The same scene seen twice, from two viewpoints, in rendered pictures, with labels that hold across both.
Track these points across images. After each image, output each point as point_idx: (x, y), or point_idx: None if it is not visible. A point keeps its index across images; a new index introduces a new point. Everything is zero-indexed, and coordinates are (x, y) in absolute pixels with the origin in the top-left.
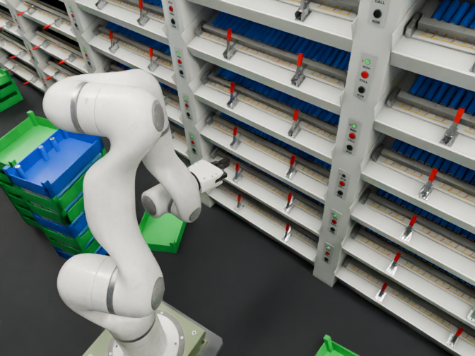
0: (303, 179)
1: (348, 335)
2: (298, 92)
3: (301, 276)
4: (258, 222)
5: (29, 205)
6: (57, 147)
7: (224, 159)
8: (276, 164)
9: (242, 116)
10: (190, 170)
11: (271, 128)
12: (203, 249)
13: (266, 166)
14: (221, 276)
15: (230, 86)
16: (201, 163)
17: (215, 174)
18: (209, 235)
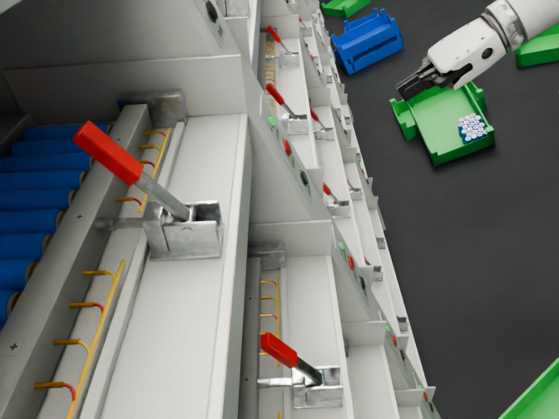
0: (321, 127)
1: (408, 170)
2: None
3: (399, 233)
4: (393, 286)
5: None
6: None
7: (404, 82)
8: (325, 155)
9: (309, 110)
10: (482, 33)
11: (302, 81)
12: (512, 335)
13: (338, 162)
14: (506, 276)
15: (275, 92)
16: (452, 56)
17: (445, 37)
18: (482, 357)
